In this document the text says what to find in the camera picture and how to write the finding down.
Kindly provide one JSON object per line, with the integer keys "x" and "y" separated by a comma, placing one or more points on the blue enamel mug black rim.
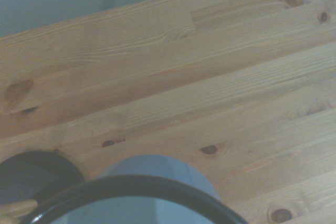
{"x": 157, "y": 167}

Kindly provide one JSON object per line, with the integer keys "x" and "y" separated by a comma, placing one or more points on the wooden mug tree black base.
{"x": 34, "y": 171}

